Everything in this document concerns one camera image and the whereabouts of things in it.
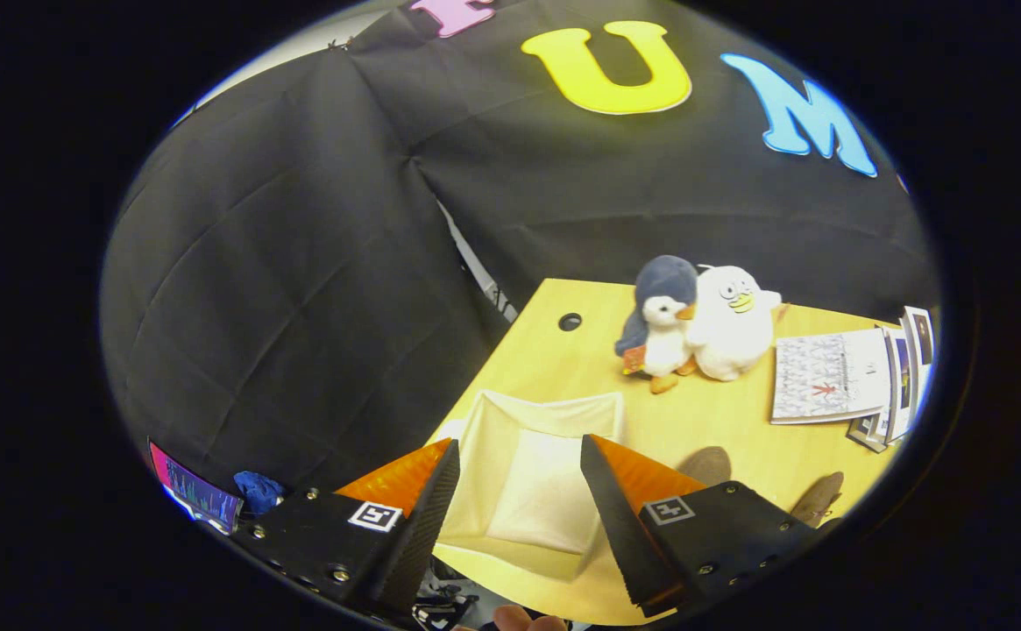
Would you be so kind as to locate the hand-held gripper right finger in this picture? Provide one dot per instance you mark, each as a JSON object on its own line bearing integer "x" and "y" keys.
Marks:
{"x": 628, "y": 543}

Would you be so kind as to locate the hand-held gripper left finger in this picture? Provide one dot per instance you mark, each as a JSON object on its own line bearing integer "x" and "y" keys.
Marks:
{"x": 418, "y": 535}

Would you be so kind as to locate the beige fabric storage box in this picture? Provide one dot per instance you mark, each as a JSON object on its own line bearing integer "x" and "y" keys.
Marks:
{"x": 536, "y": 491}

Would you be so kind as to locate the blue cloth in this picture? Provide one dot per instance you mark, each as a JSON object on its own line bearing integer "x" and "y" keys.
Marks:
{"x": 258, "y": 492}

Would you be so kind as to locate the blue white plush penguin toy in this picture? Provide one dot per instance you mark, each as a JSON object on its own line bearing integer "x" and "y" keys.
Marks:
{"x": 663, "y": 333}

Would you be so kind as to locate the computer monitor screen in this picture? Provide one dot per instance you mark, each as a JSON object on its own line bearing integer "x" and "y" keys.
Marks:
{"x": 199, "y": 492}

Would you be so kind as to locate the white plush duck toy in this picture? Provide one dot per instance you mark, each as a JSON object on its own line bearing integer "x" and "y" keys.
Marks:
{"x": 733, "y": 337}

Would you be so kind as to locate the grey leaflet under brochures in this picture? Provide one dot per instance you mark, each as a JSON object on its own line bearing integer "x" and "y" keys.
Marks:
{"x": 868, "y": 434}

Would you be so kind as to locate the white brochure blue photo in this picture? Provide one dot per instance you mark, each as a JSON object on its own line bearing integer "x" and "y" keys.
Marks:
{"x": 900, "y": 386}

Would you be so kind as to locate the black backdrop cloth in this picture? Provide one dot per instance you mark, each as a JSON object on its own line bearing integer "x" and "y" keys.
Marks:
{"x": 256, "y": 263}

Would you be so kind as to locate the white brochure dark photo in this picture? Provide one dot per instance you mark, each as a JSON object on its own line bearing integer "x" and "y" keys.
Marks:
{"x": 922, "y": 350}

